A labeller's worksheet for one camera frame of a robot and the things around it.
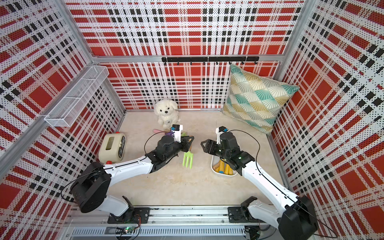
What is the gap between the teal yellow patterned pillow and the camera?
0.86m

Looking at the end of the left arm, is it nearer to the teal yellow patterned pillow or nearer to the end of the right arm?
the end of the right arm

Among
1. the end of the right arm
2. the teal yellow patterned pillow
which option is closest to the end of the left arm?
the end of the right arm
